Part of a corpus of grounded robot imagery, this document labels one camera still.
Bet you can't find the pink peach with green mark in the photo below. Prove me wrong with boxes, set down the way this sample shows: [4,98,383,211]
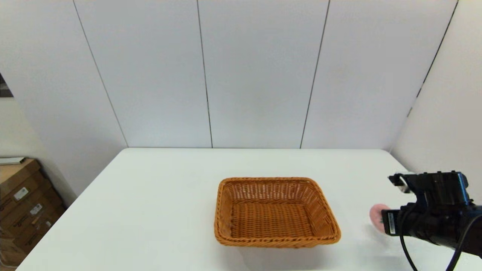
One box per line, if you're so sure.
[369,204,390,232]

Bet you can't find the orange woven wicker basket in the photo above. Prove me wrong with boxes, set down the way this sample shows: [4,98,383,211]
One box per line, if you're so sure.
[214,177,342,248]

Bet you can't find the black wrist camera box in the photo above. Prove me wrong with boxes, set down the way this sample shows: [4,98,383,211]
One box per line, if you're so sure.
[388,171,473,207]

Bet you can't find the dark grey wall fixture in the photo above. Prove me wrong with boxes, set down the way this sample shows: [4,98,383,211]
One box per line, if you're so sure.
[0,72,14,98]

